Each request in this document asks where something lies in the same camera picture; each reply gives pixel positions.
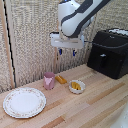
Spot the pink cup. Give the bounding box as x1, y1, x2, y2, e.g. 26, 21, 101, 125
43, 72, 56, 91

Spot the white floral-rimmed plate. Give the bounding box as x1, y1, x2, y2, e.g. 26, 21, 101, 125
2, 87, 47, 119

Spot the small white bowl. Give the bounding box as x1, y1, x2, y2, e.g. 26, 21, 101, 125
68, 79, 86, 95

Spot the yellow block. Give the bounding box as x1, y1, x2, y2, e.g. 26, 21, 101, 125
55, 75, 68, 85

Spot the black air fryer handle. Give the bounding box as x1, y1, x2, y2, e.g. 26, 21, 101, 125
98, 53, 108, 70

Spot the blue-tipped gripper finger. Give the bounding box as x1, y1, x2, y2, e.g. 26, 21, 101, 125
58, 48, 64, 56
72, 49, 78, 57

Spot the woven folding screen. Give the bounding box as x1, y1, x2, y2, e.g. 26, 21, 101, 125
0, 0, 128, 94

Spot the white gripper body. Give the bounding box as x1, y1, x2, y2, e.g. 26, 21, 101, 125
50, 31, 86, 50

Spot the yellow food piece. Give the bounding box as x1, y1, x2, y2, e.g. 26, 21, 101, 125
71, 81, 82, 91

